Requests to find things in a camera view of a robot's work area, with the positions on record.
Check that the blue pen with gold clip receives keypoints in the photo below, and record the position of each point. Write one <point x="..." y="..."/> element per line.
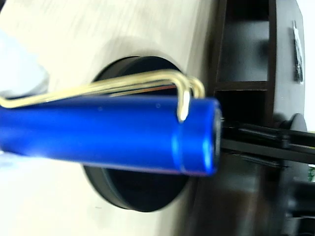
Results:
<point x="98" y="130"/>

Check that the dark wooden shelf unit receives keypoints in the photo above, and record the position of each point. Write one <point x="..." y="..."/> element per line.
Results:
<point x="246" y="86"/>

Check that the black flat bars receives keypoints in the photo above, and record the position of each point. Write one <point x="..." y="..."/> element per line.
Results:
<point x="270" y="145"/>

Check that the thin black hanging strip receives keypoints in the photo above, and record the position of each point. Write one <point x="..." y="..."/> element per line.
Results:
<point x="298" y="54"/>

